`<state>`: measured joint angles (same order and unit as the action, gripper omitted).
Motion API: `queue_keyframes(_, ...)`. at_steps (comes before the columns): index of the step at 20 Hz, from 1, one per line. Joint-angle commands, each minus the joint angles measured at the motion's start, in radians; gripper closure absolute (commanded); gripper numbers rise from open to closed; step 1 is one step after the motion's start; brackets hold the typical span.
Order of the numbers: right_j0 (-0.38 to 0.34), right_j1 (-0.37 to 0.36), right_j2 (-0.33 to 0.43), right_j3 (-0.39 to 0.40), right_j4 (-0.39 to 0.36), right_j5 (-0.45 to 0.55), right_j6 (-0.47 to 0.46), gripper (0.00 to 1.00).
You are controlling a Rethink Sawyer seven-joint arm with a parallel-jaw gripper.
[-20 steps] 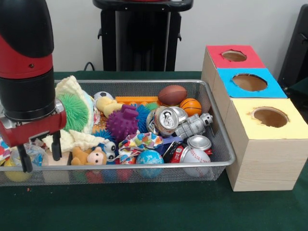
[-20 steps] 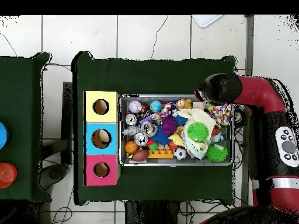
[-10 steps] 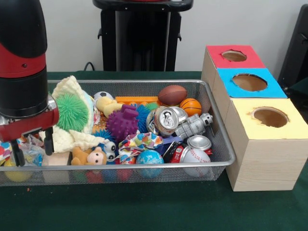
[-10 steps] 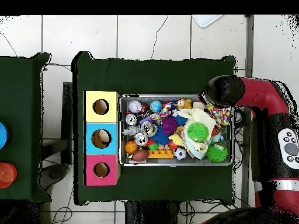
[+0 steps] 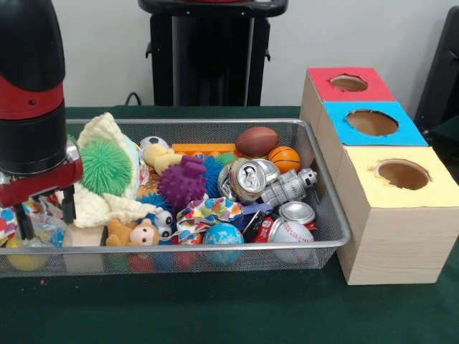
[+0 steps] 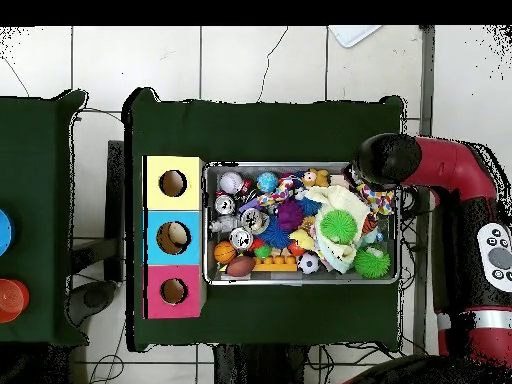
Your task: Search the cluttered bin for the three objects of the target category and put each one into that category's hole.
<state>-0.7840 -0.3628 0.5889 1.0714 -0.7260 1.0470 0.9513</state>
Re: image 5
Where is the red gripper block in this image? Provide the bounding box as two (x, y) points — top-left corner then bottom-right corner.
(0, 156), (85, 241)

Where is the clear plastic ball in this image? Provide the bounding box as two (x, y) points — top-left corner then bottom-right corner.
(27, 211), (67, 249)

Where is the silver mesh bin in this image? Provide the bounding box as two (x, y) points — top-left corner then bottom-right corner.
(0, 118), (351, 280)

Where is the wooden box with three holes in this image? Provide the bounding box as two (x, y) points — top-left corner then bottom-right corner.
(299, 66), (459, 287)

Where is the cream knitted cloth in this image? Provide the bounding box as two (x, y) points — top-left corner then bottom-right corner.
(70, 112), (164, 229)

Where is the green spiky rubber ball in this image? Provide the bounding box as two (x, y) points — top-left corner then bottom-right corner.
(77, 139), (133, 197)

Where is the brown plush monkey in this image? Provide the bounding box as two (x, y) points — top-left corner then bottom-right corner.
(106, 218), (161, 247)

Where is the black white soccer ball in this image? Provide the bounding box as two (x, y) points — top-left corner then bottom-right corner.
(139, 135), (170, 151)

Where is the purple spiky ball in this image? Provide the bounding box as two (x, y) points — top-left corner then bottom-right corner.
(157, 156), (208, 212)

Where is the blue globe ball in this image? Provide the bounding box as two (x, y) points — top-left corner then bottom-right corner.
(202, 224), (245, 267)

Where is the dark green table cloth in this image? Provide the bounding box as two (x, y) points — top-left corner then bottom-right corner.
(0, 105), (459, 344)

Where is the brown toy football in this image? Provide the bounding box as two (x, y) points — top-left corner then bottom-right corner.
(235, 126), (280, 158)

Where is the silver robot toy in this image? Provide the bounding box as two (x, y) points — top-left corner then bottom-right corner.
(260, 168), (318, 209)

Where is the orange toy basketball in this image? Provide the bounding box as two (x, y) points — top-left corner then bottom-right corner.
(267, 145), (301, 173)

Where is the white baseball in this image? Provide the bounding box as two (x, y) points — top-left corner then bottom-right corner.
(271, 219), (316, 264)

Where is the small green covered table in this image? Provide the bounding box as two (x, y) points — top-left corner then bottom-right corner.
(428, 114), (459, 148)

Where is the black floor stand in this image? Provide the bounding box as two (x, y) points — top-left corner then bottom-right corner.
(414, 6), (459, 125)

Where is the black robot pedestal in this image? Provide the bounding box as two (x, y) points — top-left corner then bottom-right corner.
(138, 0), (290, 107)

